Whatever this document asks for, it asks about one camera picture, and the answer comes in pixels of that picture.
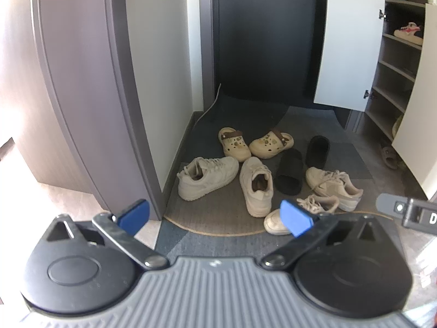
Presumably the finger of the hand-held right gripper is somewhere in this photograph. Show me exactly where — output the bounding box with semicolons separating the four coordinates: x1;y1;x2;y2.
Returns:
375;193;437;237

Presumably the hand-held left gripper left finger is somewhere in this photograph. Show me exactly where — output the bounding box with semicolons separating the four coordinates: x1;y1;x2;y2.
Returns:
44;198;170;270

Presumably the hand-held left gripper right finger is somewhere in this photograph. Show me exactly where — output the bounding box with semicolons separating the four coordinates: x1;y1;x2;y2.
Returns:
260;199;393;270

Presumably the cream sneaker grey side mark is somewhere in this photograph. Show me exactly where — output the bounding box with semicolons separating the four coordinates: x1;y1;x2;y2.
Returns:
305;167;364;212
264;194;340;236

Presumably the black slide sandal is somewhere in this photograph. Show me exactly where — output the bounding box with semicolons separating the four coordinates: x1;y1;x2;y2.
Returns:
305;136;330;169
275;148;304;196

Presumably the white leather sneaker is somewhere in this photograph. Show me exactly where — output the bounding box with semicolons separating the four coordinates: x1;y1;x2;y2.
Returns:
177;156;240;201
239;156;274;218

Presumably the cream clog brown strap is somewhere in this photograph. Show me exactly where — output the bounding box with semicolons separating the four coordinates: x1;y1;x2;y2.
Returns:
249;129;295;159
218;127;252;163

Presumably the white cabinet door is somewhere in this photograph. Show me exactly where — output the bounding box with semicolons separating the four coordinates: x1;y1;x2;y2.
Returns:
313;0;386;112
392;2;437;200

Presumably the grey shoe cabinet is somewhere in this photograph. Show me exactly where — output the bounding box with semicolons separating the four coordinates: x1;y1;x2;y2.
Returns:
345;0;427;144

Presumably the pale beige slipper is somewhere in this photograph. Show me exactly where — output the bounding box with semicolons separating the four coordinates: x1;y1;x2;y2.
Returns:
380;143;400;170

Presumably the grey patterned floor mat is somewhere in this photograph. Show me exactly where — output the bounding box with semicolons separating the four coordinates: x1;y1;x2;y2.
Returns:
155;84;397;260

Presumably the yellow-green knit shoe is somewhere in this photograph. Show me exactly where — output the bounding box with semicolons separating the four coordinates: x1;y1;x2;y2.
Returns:
391;114;404;138

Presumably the red white shoe on shelf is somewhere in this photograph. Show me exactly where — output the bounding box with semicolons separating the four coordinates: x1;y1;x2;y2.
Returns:
394;22;424;46

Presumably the dark entrance door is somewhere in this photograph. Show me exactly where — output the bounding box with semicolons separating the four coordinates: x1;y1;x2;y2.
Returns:
212;0;328;103

